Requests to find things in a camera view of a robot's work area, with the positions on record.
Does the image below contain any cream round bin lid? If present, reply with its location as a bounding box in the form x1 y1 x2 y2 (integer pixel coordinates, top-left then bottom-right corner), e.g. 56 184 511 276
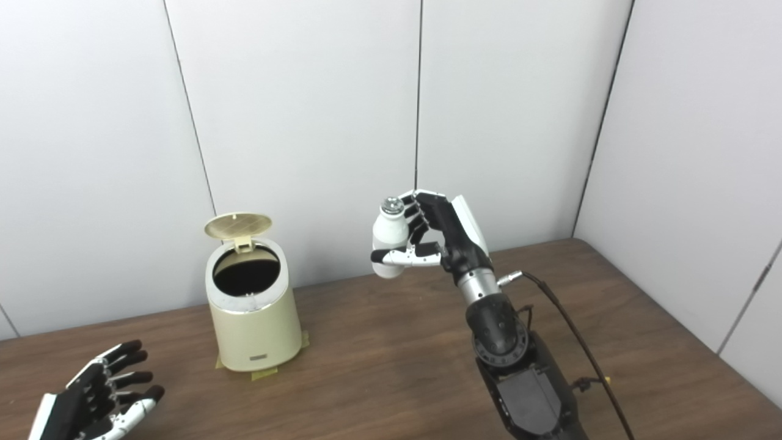
204 212 273 253

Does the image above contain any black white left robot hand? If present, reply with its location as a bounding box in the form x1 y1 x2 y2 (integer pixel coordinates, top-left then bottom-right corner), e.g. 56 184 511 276
27 340 166 440

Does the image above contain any cream-colored bin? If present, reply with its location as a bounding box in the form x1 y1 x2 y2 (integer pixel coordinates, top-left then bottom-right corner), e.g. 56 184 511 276
205 238 303 372

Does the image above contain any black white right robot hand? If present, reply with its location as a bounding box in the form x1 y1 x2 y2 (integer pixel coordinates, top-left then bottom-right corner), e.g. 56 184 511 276
370 189 494 274

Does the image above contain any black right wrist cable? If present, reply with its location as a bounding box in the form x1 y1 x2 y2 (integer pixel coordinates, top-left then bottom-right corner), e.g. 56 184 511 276
498 271 636 440

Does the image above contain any small white plastic bottle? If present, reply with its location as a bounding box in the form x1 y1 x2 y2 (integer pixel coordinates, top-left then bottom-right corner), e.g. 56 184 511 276
372 196 409 279

